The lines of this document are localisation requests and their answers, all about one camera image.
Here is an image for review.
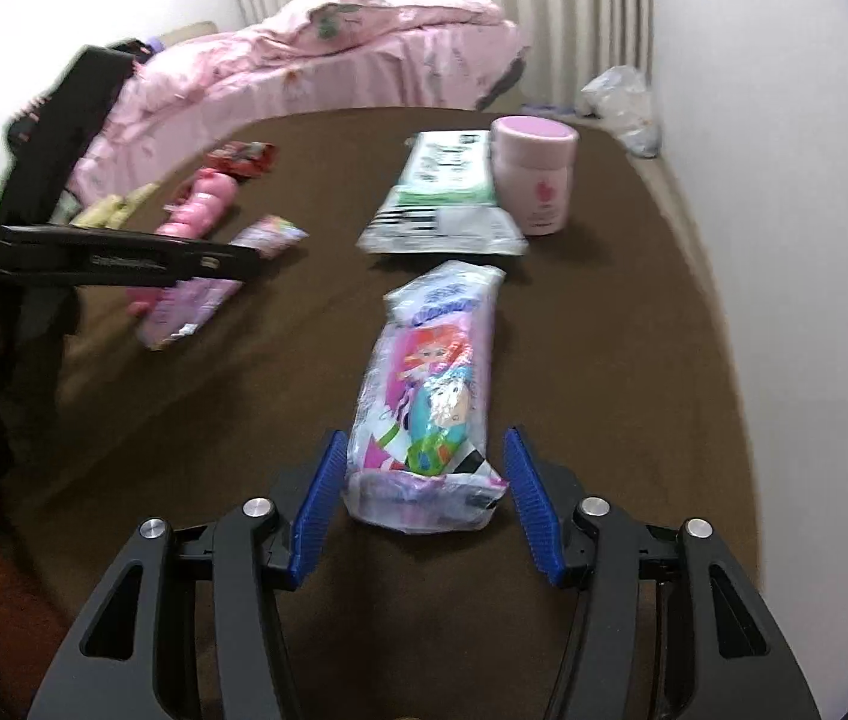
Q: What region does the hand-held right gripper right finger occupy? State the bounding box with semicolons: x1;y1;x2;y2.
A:
503;426;822;720

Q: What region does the black and pink cloth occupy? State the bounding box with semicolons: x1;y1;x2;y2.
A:
105;36;164;67

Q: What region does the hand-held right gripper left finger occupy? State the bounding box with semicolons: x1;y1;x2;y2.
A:
26;429;350;720

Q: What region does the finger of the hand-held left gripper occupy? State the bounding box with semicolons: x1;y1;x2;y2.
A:
167;236;264;287

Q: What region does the white and green wipes packet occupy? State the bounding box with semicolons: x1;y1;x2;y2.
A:
394;130;500;209

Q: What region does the colourful cartoon packet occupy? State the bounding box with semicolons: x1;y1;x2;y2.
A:
345;259;509;537

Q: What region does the pink covered bed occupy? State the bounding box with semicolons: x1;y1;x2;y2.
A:
68;0;530;200

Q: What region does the pink and purple packet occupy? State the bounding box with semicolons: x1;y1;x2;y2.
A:
135;215;309;351

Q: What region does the pink caterpillar toy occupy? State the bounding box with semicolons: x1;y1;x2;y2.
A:
126;169;237;316

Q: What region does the white and black mailer bag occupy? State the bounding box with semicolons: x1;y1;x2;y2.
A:
355;191;530;257

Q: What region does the red snack packet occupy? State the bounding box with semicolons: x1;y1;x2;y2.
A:
205;140;277;181

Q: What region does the beige headboard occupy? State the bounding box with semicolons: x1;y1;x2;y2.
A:
161;21;219;46

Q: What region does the white plastic bag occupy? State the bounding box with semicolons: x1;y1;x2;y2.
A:
580;65;661;158

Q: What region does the yellow-green plastic bag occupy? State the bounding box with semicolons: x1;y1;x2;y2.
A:
68;184;163;230

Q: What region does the pink jar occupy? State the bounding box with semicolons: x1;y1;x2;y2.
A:
489;115;581;237

